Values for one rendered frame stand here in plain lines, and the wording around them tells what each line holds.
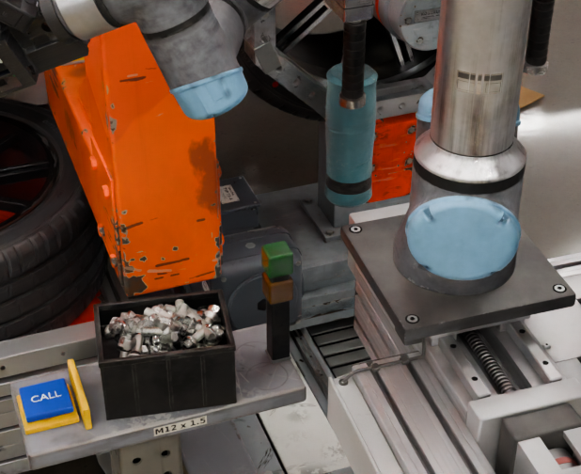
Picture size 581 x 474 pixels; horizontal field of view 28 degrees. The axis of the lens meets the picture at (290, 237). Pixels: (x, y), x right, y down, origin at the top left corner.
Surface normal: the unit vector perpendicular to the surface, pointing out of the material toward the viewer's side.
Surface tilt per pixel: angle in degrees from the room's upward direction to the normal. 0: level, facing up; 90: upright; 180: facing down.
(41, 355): 90
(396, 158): 90
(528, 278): 0
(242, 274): 68
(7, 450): 90
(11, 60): 101
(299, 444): 0
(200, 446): 0
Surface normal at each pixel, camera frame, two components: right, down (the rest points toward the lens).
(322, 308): 0.34, 0.55
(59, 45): 0.01, 0.72
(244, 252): 0.00, -0.82
